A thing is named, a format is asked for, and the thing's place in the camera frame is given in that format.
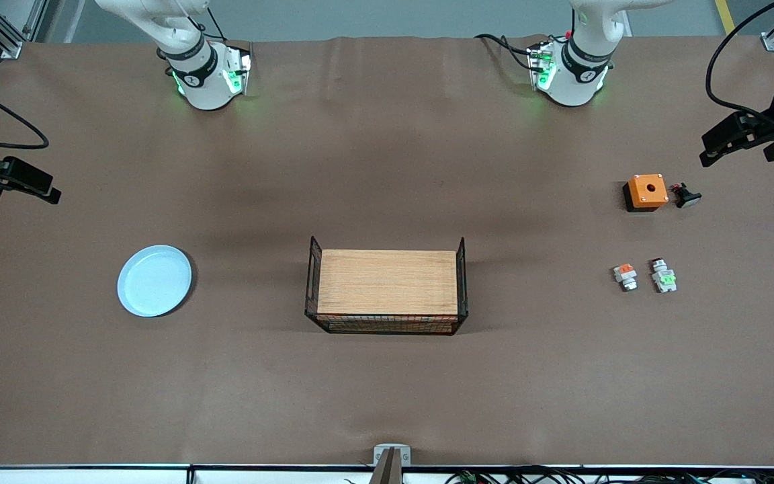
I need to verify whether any red button green contact block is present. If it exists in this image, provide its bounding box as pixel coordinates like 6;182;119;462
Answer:
651;257;677;294

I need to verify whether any light blue round plate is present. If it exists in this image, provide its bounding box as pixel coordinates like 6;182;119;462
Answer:
117;245;194;318

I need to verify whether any black square cap push button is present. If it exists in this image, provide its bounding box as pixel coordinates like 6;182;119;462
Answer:
671;182;702;209

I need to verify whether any orange push button box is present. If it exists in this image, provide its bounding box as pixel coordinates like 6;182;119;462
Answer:
622;173;670;213

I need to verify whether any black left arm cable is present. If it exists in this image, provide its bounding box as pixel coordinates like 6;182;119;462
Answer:
705;0;774;118

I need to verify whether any black arm base cable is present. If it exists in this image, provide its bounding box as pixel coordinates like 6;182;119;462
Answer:
474;34;537;71

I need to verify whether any black wire basket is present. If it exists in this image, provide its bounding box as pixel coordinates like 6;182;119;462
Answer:
304;235;470;336

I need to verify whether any black cable bundle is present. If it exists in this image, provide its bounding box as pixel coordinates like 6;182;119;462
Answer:
343;466;774;484

